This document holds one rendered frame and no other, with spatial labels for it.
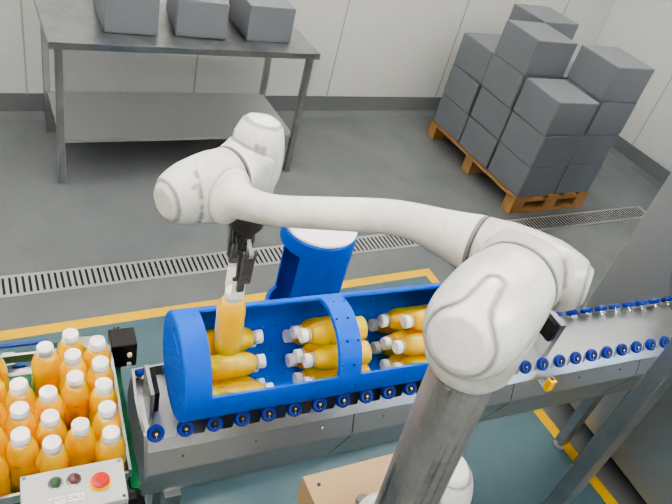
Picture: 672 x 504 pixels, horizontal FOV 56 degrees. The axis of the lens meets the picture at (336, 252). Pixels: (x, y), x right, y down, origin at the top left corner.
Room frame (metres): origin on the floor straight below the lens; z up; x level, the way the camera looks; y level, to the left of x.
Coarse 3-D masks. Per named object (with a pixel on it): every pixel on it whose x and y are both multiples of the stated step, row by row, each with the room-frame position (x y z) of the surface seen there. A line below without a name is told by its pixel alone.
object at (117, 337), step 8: (120, 328) 1.21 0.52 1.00; (128, 328) 1.22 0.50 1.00; (112, 336) 1.18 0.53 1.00; (120, 336) 1.18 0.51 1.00; (128, 336) 1.19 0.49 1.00; (112, 344) 1.15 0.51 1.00; (120, 344) 1.16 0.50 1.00; (128, 344) 1.17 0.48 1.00; (136, 344) 1.18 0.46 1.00; (112, 352) 1.14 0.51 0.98; (120, 352) 1.15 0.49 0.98; (128, 352) 1.16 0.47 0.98; (136, 352) 1.18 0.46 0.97; (120, 360) 1.15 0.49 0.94; (128, 360) 1.16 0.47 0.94; (136, 360) 1.18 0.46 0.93
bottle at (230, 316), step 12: (228, 300) 1.06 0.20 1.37; (216, 312) 1.06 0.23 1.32; (228, 312) 1.05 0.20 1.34; (240, 312) 1.06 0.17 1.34; (216, 324) 1.06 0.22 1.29; (228, 324) 1.04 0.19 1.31; (240, 324) 1.06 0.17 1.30; (216, 336) 1.05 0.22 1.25; (228, 336) 1.05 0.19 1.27; (240, 336) 1.07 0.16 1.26; (216, 348) 1.05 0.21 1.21; (228, 348) 1.05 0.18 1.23; (240, 348) 1.08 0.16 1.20
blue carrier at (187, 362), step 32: (384, 288) 1.47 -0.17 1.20; (416, 288) 1.50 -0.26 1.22; (192, 320) 1.10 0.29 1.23; (256, 320) 1.32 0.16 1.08; (288, 320) 1.37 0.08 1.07; (352, 320) 1.27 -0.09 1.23; (192, 352) 1.02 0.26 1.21; (288, 352) 1.32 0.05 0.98; (352, 352) 1.20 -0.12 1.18; (192, 384) 0.97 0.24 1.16; (288, 384) 1.09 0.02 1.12; (320, 384) 1.13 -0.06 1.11; (352, 384) 1.18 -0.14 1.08; (384, 384) 1.25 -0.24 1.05; (192, 416) 0.96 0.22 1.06
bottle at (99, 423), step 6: (96, 414) 0.89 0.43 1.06; (114, 414) 0.89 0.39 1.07; (96, 420) 0.87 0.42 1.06; (102, 420) 0.87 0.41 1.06; (108, 420) 0.88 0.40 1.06; (114, 420) 0.89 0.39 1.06; (120, 420) 0.90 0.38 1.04; (96, 426) 0.87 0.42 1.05; (102, 426) 0.87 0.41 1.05; (120, 426) 0.89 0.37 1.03; (96, 432) 0.86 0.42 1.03; (120, 432) 0.89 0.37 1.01; (96, 438) 0.86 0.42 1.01
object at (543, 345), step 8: (552, 312) 1.76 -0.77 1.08; (552, 320) 1.72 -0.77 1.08; (560, 320) 1.73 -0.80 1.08; (544, 328) 1.72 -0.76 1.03; (552, 328) 1.70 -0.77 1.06; (560, 328) 1.70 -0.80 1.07; (544, 336) 1.71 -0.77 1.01; (552, 336) 1.70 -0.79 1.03; (536, 344) 1.74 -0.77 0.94; (544, 344) 1.71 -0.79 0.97; (552, 344) 1.71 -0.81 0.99; (544, 352) 1.70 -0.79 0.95
